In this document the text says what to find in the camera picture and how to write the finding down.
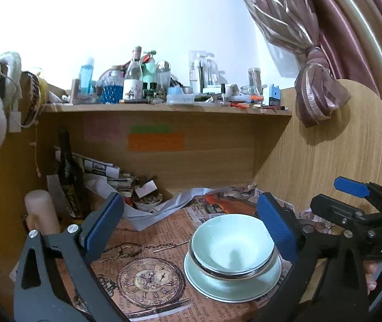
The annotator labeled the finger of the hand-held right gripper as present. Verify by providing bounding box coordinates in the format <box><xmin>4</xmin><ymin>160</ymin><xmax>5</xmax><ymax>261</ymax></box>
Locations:
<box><xmin>310</xmin><ymin>193</ymin><xmax>370</xmax><ymax>232</ymax></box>
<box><xmin>333</xmin><ymin>176</ymin><xmax>382</xmax><ymax>205</ymax></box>

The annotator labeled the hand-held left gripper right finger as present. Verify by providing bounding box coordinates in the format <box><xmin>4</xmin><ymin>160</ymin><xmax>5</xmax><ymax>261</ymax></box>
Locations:
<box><xmin>251</xmin><ymin>193</ymin><xmax>369</xmax><ymax>322</ymax></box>

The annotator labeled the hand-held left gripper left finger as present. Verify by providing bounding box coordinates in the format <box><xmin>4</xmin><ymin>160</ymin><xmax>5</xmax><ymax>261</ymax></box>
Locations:
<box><xmin>13</xmin><ymin>193</ymin><xmax>128</xmax><ymax>322</ymax></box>

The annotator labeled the light green bowl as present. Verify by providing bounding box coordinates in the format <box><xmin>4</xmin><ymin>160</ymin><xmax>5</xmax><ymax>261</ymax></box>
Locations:
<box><xmin>190</xmin><ymin>214</ymin><xmax>276</xmax><ymax>275</ymax></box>

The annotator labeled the light green plate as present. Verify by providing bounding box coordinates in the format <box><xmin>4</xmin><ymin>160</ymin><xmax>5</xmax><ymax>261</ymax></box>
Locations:
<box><xmin>183</xmin><ymin>251</ymin><xmax>283</xmax><ymax>303</ymax></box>

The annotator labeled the person's right hand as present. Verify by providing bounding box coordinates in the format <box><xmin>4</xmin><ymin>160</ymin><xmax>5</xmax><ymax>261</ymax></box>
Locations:
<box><xmin>363</xmin><ymin>260</ymin><xmax>381</xmax><ymax>296</ymax></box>

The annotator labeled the newspaper print tablecloth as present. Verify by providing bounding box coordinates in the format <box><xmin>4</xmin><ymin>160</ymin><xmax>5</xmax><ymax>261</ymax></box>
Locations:
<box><xmin>10</xmin><ymin>183</ymin><xmax>339</xmax><ymax>322</ymax></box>

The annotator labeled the small bowl of trinkets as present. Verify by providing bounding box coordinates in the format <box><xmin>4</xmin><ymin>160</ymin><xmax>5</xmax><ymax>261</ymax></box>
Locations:
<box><xmin>132</xmin><ymin>193</ymin><xmax>164</xmax><ymax>211</ymax></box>

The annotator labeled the white card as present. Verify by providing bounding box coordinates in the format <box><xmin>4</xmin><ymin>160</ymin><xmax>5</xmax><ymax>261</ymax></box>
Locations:
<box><xmin>135</xmin><ymin>180</ymin><xmax>156</xmax><ymax>198</ymax></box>

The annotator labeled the stack of newspapers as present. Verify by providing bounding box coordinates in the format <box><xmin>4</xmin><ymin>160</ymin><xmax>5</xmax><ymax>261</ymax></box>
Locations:
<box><xmin>54</xmin><ymin>146</ymin><xmax>136</xmax><ymax>205</ymax></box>

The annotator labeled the dark wine bottle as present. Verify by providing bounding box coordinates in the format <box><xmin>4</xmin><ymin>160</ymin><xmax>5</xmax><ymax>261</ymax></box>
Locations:
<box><xmin>57</xmin><ymin>126</ymin><xmax>91</xmax><ymax>222</ymax></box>

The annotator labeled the grey paper sheet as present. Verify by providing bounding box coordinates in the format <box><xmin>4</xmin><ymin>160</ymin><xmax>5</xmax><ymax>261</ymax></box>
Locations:
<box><xmin>87</xmin><ymin>174</ymin><xmax>208</xmax><ymax>232</ymax></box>

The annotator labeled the orange sticky note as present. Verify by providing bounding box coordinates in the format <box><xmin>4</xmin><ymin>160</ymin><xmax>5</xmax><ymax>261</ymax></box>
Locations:
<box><xmin>127</xmin><ymin>133</ymin><xmax>185</xmax><ymax>152</ymax></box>

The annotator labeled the pink sticky note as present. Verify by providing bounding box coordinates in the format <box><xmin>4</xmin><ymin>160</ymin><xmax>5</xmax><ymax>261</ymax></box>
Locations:
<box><xmin>84</xmin><ymin>119</ymin><xmax>121</xmax><ymax>141</ymax></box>

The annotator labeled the wooden desk hutch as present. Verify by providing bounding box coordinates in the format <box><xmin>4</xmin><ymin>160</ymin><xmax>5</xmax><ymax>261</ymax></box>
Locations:
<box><xmin>0</xmin><ymin>58</ymin><xmax>382</xmax><ymax>322</ymax></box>

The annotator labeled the green sticky note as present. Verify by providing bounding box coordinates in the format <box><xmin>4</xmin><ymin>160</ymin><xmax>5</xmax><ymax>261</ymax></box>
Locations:
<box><xmin>131</xmin><ymin>125</ymin><xmax>172</xmax><ymax>134</ymax></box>

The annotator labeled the blue and white pencil sharpener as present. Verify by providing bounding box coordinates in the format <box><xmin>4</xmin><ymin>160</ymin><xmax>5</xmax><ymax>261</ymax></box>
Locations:
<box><xmin>267</xmin><ymin>85</ymin><xmax>281</xmax><ymax>107</ymax></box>

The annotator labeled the round blue glass bottle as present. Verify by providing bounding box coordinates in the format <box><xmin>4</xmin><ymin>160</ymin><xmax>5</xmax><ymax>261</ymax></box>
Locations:
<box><xmin>102</xmin><ymin>69</ymin><xmax>124</xmax><ymax>104</ymax></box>

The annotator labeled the glass jar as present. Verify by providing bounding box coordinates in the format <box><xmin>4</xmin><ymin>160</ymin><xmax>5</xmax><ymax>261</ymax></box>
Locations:
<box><xmin>241</xmin><ymin>85</ymin><xmax>262</xmax><ymax>97</ymax></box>

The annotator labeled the clear tube of pencils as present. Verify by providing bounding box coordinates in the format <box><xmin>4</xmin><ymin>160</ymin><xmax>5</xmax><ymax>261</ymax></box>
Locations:
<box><xmin>248</xmin><ymin>68</ymin><xmax>262</xmax><ymax>95</ymax></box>

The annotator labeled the clear plastic box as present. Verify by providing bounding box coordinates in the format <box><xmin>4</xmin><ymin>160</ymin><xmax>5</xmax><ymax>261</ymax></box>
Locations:
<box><xmin>166</xmin><ymin>93</ymin><xmax>195</xmax><ymax>104</ymax></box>

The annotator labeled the braided patterned headband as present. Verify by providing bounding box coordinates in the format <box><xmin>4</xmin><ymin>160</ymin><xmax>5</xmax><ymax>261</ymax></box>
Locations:
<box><xmin>20</xmin><ymin>71</ymin><xmax>40</xmax><ymax>128</ymax></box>

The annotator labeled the clear labelled glass bottle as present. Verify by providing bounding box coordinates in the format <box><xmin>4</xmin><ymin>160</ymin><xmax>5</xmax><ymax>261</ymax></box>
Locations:
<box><xmin>123</xmin><ymin>46</ymin><xmax>143</xmax><ymax>100</ymax></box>

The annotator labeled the yellow headband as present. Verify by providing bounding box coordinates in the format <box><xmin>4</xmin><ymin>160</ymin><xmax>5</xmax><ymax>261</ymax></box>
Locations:
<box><xmin>38</xmin><ymin>77</ymin><xmax>50</xmax><ymax>104</ymax></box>

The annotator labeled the tall blue liquid bottle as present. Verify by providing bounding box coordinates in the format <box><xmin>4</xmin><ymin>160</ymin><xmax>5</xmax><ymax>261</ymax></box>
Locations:
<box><xmin>80</xmin><ymin>57</ymin><xmax>95</xmax><ymax>95</ymax></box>

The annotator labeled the pink satin curtain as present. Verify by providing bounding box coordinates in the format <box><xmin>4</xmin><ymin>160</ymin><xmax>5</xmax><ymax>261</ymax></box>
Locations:
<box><xmin>306</xmin><ymin>0</ymin><xmax>382</xmax><ymax>125</ymax></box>

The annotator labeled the clear bottle with silver cap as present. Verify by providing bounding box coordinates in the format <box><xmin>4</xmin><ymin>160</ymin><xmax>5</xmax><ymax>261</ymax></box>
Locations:
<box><xmin>156</xmin><ymin>60</ymin><xmax>172</xmax><ymax>91</ymax></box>

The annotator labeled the clear blister pack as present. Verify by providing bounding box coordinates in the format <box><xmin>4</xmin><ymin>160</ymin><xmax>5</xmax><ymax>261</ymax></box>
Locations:
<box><xmin>188</xmin><ymin>50</ymin><xmax>220</xmax><ymax>91</ymax></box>

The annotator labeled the sheer striped curtain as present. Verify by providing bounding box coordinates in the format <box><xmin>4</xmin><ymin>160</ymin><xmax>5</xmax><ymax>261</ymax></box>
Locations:
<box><xmin>233</xmin><ymin>0</ymin><xmax>351</xmax><ymax>129</ymax></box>

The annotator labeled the white mug with beige handle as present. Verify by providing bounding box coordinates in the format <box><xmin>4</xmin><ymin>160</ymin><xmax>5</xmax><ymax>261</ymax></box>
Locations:
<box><xmin>23</xmin><ymin>189</ymin><xmax>61</xmax><ymax>239</ymax></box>

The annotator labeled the beige cord with clip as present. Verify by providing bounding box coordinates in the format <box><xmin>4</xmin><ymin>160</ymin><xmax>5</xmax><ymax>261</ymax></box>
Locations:
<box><xmin>30</xmin><ymin>121</ymin><xmax>42</xmax><ymax>177</ymax></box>

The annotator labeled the white tag on cord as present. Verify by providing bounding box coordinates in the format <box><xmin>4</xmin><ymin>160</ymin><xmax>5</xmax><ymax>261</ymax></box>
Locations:
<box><xmin>8</xmin><ymin>111</ymin><xmax>22</xmax><ymax>133</ymax></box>

